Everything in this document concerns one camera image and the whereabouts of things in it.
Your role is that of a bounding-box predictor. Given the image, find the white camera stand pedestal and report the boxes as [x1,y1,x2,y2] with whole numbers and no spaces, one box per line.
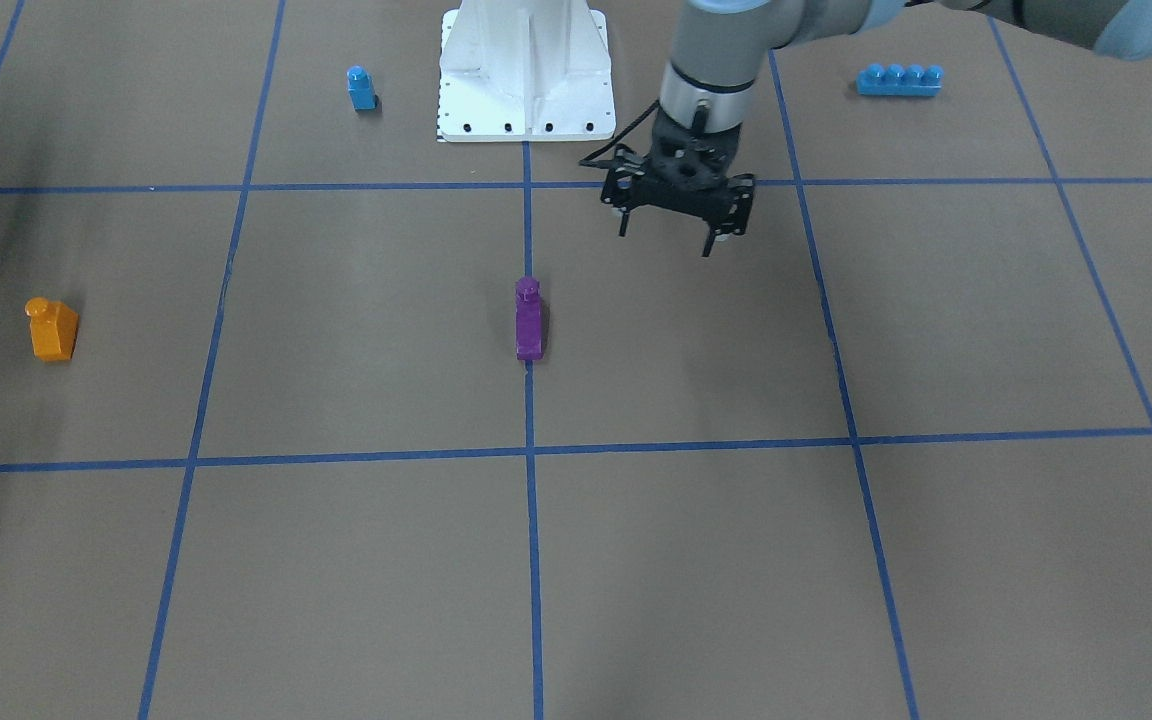
[435,1,617,143]

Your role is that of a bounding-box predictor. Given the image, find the small blue block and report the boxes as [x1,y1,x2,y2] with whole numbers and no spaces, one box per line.
[346,65,378,111]

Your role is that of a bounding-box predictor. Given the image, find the orange trapezoid block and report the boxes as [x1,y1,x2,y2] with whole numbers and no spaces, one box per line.
[26,297,81,363]

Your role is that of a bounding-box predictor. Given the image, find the long blue block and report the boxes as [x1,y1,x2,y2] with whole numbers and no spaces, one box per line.
[855,63,945,97]

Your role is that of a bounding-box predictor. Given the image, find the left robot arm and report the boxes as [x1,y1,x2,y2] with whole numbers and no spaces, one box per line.
[582,1,1152,252]

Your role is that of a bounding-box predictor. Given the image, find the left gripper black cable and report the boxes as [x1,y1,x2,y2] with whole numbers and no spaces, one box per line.
[578,98,661,170]

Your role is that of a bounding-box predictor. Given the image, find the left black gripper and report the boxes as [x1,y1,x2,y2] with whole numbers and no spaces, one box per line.
[600,100,756,258]

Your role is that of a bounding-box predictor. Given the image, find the purple trapezoid block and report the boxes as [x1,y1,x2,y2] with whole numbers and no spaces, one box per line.
[515,275,544,363]

